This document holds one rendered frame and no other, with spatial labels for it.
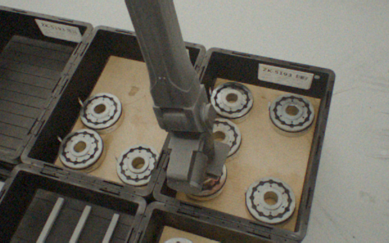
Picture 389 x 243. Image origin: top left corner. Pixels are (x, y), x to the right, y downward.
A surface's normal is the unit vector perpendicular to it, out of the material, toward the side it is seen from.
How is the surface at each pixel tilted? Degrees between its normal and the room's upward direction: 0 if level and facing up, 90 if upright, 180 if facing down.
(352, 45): 0
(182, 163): 15
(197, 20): 0
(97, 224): 0
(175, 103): 76
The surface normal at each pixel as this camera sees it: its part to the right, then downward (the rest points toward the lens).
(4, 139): -0.08, -0.51
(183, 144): -0.29, -0.48
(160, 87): -0.30, 0.68
